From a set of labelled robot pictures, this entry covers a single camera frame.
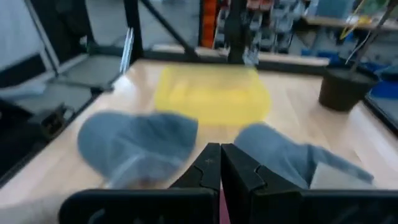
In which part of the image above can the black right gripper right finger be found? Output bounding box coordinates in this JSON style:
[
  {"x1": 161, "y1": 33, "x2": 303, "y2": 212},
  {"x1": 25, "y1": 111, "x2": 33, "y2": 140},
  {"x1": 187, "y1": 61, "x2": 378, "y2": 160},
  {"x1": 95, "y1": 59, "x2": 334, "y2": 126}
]
[{"x1": 221, "y1": 142, "x2": 398, "y2": 224}]

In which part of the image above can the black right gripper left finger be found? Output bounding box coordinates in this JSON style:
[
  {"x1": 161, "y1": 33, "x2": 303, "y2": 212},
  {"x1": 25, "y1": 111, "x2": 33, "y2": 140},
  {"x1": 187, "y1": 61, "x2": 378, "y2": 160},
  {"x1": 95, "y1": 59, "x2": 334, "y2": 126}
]
[{"x1": 58, "y1": 142, "x2": 222, "y2": 224}]

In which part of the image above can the maroon cap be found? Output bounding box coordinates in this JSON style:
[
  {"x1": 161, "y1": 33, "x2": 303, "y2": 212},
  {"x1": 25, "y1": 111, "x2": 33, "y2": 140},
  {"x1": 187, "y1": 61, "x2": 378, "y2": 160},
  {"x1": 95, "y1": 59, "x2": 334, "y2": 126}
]
[{"x1": 219, "y1": 188, "x2": 231, "y2": 224}]

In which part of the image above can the grey cloth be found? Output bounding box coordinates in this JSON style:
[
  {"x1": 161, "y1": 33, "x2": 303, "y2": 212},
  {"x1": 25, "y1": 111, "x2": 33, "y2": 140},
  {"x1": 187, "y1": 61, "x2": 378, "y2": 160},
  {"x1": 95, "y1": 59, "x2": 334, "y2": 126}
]
[
  {"x1": 233, "y1": 123, "x2": 376, "y2": 190},
  {"x1": 76, "y1": 111, "x2": 199, "y2": 190}
]

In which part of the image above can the yellow plastic container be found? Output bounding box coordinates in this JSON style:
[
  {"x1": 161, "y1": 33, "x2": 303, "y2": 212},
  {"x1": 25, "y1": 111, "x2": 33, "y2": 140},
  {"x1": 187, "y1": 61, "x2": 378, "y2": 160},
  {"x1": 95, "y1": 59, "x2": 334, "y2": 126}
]
[{"x1": 154, "y1": 64, "x2": 272, "y2": 126}]

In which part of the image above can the green plant in black pot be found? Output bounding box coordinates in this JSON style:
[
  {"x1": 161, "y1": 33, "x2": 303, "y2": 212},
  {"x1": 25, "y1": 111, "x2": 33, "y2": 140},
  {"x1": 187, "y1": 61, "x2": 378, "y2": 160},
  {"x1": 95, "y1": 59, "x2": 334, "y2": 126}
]
[{"x1": 318, "y1": 0, "x2": 398, "y2": 113}]

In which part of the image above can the silver aluminium bar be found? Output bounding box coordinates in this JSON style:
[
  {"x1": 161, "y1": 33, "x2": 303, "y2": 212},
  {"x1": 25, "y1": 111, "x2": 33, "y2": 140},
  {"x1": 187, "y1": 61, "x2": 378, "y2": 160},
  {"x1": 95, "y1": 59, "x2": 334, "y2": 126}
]
[{"x1": 119, "y1": 27, "x2": 135, "y2": 75}]

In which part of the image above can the blue floor bin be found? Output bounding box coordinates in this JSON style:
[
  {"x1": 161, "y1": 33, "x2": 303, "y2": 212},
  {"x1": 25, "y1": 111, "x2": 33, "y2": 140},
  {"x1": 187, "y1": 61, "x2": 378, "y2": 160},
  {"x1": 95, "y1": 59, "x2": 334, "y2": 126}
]
[{"x1": 370, "y1": 79, "x2": 398, "y2": 101}]

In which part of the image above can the wooden desk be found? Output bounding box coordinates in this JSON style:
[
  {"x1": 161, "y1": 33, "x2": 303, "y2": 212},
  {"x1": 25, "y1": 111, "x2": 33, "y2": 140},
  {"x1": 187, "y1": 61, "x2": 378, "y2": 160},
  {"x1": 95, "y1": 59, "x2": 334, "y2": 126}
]
[{"x1": 302, "y1": 14, "x2": 398, "y2": 32}]

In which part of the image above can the black table border frame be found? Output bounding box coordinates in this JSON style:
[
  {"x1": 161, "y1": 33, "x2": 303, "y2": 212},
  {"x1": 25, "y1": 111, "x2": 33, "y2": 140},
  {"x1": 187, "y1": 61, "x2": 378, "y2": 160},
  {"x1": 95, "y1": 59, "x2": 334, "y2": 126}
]
[{"x1": 0, "y1": 43, "x2": 398, "y2": 189}]

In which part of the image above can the black diagonal frame brace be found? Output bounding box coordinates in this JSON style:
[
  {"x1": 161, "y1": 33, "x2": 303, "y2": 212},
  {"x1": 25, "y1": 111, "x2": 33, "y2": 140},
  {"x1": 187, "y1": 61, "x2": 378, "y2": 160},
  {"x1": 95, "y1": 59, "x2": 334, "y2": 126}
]
[{"x1": 139, "y1": 0, "x2": 200, "y2": 60}]

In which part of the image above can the black frame post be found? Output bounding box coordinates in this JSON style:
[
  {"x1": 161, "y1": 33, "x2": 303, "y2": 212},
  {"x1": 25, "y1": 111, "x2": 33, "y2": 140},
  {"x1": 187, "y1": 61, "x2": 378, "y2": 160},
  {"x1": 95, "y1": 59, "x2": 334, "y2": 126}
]
[{"x1": 123, "y1": 0, "x2": 144, "y2": 63}]

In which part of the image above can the yellow cable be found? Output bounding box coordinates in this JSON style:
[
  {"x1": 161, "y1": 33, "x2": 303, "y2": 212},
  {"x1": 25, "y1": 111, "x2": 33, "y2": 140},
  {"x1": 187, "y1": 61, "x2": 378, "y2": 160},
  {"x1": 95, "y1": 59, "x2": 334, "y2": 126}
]
[{"x1": 338, "y1": 14, "x2": 373, "y2": 41}]

